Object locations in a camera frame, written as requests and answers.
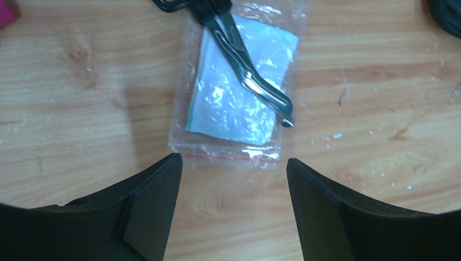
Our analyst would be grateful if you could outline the black handled scissors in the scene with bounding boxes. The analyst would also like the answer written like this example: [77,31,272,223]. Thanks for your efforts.
[153,0,295,128]

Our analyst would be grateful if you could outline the pink cloth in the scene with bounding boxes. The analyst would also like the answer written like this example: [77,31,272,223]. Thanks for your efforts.
[1,0,21,28]

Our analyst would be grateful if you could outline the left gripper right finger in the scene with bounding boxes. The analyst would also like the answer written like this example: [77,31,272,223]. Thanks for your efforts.
[286,158,460,260]

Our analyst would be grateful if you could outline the red black medicine kit case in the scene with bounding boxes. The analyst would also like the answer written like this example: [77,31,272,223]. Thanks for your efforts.
[422,0,460,39]

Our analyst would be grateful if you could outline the clear bag white gauze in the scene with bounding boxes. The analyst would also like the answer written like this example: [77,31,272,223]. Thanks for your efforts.
[169,1,312,169]

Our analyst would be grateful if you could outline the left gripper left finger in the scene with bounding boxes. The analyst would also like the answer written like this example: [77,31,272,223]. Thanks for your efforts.
[1,153,183,260]

